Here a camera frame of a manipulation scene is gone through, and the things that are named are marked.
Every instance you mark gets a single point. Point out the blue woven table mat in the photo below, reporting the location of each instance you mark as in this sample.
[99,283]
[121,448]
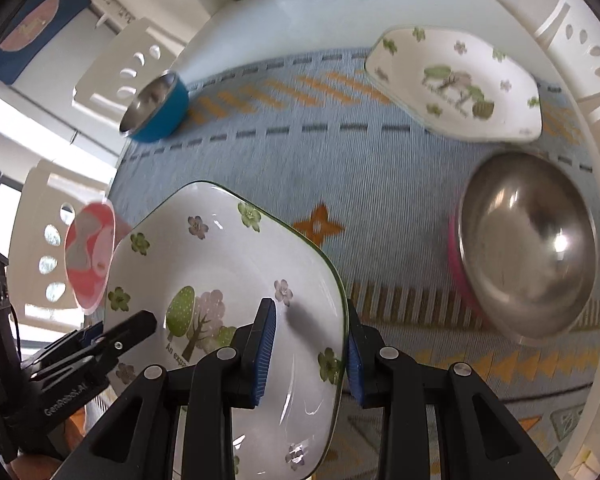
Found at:
[380,170]

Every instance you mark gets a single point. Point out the pink patterned cup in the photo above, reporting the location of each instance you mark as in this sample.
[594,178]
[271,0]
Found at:
[92,255]

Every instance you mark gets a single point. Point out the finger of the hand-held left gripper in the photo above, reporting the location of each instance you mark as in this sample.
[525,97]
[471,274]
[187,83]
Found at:
[91,334]
[130,329]

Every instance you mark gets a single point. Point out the pink steel bowl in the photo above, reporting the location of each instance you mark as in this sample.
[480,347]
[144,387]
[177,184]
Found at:
[525,250]

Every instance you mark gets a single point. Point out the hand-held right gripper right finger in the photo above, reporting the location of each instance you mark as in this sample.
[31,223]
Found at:
[355,371]

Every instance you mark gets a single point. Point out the blue steel bowl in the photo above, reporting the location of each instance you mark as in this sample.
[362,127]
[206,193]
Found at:
[155,105]

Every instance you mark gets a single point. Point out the white wall hook rack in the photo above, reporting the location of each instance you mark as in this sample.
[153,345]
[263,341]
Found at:
[111,2]

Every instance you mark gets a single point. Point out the white floral plate green rim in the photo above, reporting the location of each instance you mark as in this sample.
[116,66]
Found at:
[220,260]

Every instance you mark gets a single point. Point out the white chair with oval holes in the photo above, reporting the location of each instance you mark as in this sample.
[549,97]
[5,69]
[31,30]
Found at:
[575,55]
[110,65]
[30,240]

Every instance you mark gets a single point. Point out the blue wall poster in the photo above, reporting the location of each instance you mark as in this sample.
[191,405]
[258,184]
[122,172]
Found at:
[35,25]

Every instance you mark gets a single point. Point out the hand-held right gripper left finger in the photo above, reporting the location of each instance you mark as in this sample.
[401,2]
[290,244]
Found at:
[261,355]

